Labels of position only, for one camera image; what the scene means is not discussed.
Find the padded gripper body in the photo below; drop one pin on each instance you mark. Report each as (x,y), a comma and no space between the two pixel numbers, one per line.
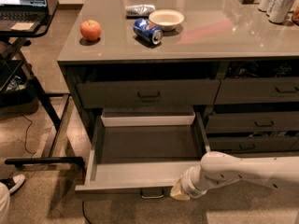
(187,184)

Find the grey drawer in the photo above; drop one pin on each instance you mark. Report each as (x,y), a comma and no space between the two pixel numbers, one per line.
(253,122)
(141,162)
(258,90)
(147,92)
(255,144)

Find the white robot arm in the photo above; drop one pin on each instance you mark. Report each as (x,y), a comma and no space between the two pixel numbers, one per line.
(217,169)

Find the grey counter cabinet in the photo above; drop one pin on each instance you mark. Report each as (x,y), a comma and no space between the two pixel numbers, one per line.
(218,39)

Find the black and white sneaker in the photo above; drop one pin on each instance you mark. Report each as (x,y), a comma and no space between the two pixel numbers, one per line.
(13,183)

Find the blue pepsi can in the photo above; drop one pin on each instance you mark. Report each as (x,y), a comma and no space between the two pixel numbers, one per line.
(148,31)

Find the white trouser leg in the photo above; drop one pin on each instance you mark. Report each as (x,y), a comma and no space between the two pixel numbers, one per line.
(4,204)

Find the white bowl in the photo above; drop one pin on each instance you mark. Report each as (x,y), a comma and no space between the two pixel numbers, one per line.
(166,19)

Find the red apple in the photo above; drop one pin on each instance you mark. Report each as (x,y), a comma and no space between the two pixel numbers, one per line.
(90,30)

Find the crumpled silver chip bag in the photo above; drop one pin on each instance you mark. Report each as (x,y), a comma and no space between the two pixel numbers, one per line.
(139,10)

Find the white can front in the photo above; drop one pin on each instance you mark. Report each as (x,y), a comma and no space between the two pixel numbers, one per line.
(280,10)

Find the black laptop stand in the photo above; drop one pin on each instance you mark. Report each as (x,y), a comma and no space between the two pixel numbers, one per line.
(55,104)

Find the open laptop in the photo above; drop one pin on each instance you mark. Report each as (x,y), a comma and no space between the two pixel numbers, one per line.
(22,15)

